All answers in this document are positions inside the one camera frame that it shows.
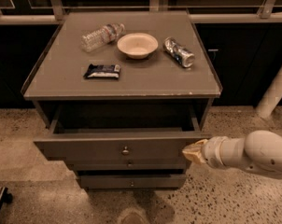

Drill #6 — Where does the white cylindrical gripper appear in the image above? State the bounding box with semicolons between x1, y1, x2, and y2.
182;136;228;169

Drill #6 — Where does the grey top drawer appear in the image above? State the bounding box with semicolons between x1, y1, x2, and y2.
35;119;210;164

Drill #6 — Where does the grey drawer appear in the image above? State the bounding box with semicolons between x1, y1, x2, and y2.
35;119;210;164
67;157;190;171
78;175;186;189

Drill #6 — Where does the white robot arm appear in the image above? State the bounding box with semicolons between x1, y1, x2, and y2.
182;130;282;179

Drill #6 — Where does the grey bottom drawer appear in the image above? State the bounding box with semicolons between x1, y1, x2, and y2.
78;175;186;189

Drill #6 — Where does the grey middle drawer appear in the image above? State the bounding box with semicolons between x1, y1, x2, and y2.
67;157;190;171

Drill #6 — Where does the round metal top drawer knob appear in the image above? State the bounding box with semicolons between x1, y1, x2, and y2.
121;147;130;156

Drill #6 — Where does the grey wooden drawer cabinet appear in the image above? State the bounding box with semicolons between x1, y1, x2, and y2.
22;11;222;178

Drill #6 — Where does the crushed silver blue can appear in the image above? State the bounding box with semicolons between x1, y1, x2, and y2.
162;37;195;68

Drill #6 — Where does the white paper bowl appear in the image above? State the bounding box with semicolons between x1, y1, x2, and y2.
117;33;158;60

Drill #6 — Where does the dark blue snack packet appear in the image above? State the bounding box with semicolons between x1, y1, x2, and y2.
83;63;120;79

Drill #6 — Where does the clear plastic water bottle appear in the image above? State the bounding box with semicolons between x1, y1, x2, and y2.
81;23;125;52

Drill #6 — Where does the black object at floor edge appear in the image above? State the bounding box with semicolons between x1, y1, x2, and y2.
0;187;13;211

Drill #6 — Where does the metal glass railing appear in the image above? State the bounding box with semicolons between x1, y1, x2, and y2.
0;0;282;24

